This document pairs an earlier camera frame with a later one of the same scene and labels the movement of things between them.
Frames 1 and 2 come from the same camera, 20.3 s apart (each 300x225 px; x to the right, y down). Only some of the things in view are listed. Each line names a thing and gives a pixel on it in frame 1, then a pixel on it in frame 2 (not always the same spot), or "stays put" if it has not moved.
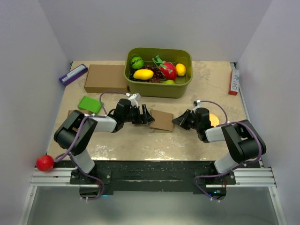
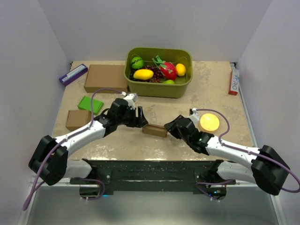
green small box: x=90 y=104 stays put
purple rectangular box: x=65 y=79 stays put
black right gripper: x=182 y=121 -> x=171 y=127
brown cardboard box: x=162 y=120 -> x=155 y=130
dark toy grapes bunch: x=157 y=77 stays put
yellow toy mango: x=143 y=74 stays put
